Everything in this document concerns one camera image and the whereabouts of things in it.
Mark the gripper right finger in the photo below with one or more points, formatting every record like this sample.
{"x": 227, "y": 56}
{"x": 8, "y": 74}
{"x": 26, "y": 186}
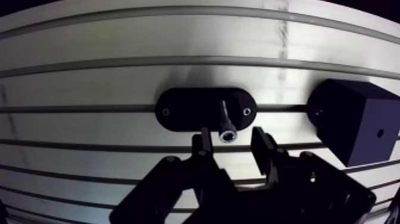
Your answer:
{"x": 315, "y": 190}

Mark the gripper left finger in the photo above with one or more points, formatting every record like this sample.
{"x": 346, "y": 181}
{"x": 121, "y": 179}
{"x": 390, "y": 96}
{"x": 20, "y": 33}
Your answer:
{"x": 175, "y": 184}

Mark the steel bolt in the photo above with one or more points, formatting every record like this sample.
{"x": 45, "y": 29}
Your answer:
{"x": 227, "y": 131}

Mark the black oval holder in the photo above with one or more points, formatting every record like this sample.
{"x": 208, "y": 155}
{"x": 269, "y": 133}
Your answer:
{"x": 187, "y": 109}

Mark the dark blue-grey block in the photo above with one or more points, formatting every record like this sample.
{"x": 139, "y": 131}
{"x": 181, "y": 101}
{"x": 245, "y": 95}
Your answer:
{"x": 356, "y": 122}

